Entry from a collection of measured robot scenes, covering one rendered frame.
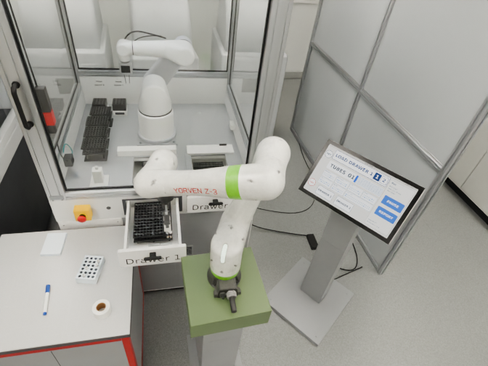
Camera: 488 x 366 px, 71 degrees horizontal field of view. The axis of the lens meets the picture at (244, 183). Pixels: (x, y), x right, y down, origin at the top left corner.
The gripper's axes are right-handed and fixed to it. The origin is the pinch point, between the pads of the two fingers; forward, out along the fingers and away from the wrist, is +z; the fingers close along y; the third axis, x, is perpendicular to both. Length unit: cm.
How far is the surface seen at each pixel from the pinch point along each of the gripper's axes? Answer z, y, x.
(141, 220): 6.7, -9.8, -11.8
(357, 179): -15, -6, 93
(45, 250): 19, -6, -56
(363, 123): 11, -101, 154
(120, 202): 5.4, -21.5, -22.0
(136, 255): 7.7, 10.5, -13.6
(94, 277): 18.5, 11.3, -32.8
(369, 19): -57, -136, 152
